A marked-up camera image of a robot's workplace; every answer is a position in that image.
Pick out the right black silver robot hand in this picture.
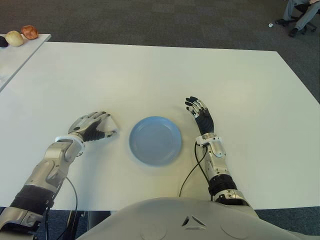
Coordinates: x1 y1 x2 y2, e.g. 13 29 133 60
184 95 217 136

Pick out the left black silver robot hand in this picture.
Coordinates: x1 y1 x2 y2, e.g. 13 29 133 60
67 110 118 143

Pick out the blue round plate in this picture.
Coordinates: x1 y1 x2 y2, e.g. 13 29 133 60
128 115 183 167

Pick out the grey robot torso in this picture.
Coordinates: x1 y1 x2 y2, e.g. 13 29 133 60
74 196 320 240

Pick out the reddish brown bread roll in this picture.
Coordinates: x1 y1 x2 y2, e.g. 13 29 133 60
20 24 40 40

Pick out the pale bread roll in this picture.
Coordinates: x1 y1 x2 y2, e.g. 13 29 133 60
5 30 25 47

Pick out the seated person in grey trousers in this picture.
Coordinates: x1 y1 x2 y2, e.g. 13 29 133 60
274 0 320 38

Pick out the black office chair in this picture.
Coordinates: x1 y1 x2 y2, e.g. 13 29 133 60
291 0 317 35

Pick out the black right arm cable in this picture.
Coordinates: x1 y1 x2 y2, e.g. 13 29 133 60
178 140 209 201

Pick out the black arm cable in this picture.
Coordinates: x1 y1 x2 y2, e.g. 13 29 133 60
178 140 209 201
44 175 79 240

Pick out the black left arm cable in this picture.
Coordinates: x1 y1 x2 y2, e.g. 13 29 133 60
44 175 79 240

